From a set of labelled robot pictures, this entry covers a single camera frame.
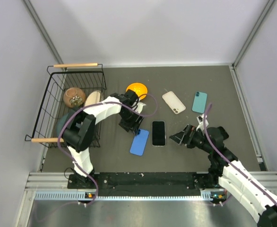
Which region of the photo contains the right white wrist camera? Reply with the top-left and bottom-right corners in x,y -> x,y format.
196,114 -> 209,131

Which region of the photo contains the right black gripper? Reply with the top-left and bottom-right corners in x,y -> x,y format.
169,124 -> 213,154

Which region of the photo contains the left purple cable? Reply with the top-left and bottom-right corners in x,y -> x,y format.
34,94 -> 158,223

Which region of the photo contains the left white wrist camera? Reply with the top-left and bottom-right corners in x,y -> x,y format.
134,102 -> 146,114

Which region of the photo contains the teal phone case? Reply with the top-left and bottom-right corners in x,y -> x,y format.
192,91 -> 208,114

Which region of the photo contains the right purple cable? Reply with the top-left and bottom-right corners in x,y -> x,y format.
203,103 -> 277,223

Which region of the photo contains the blue grey ceramic bowl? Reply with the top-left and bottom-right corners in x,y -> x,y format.
55,113 -> 69,137

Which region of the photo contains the purple cable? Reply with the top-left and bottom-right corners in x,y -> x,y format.
203,103 -> 277,223
34,94 -> 158,223

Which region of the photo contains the blue phone case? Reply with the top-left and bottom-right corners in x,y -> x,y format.
130,129 -> 149,156

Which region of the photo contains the grey cable duct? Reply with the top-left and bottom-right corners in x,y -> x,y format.
34,191 -> 227,201

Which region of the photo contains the beige oval plate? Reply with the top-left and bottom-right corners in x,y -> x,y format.
84,90 -> 103,107

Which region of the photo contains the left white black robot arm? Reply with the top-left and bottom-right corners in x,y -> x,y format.
62,90 -> 146,188

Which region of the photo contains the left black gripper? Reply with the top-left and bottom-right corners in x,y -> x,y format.
118,108 -> 144,136

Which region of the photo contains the orange bowl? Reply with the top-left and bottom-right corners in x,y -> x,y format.
126,82 -> 148,100

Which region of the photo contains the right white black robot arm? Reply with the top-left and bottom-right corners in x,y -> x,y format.
169,124 -> 277,227

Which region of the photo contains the brown ceramic vase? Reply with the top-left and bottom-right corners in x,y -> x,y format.
63,87 -> 86,108

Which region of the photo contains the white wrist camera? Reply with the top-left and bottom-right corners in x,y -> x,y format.
196,114 -> 209,131
134,102 -> 146,114

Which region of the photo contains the clear transparent phone case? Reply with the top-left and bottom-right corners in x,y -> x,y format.
151,120 -> 166,148

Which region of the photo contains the beige phone case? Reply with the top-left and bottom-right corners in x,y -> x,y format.
162,91 -> 186,114

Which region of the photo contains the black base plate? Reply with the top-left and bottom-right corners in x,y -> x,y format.
68,172 -> 220,191

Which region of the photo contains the black wire basket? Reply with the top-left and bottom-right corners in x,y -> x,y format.
25,63 -> 106,148

